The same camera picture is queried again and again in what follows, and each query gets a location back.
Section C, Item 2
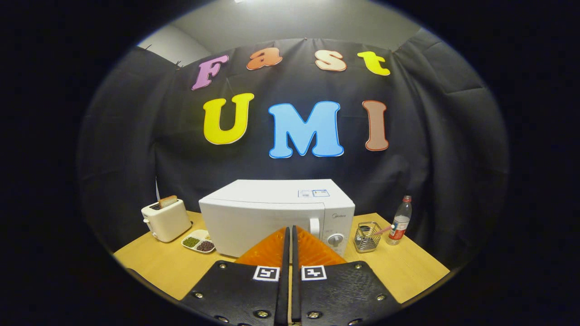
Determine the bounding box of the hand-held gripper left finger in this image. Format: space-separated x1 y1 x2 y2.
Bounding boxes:
180 226 290 326

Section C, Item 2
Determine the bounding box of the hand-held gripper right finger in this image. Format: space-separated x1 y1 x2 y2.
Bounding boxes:
291 225 401 326

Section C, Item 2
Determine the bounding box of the white microwave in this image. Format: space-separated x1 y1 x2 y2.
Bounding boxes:
198 179 356 259

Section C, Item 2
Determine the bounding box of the clear bottle with red label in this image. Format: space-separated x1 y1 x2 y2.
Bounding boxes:
386 195 413 246

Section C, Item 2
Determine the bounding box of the black backdrop cloth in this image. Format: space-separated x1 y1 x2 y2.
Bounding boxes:
77 34 510 272

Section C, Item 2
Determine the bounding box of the metal wire basket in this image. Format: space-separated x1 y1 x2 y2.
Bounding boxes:
353 221 382 253

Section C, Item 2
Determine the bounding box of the white divided dish of beans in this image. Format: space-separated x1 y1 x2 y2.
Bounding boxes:
181 229 216 254

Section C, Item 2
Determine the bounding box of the cream white toaster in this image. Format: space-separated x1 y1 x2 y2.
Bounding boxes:
141 199 193 243

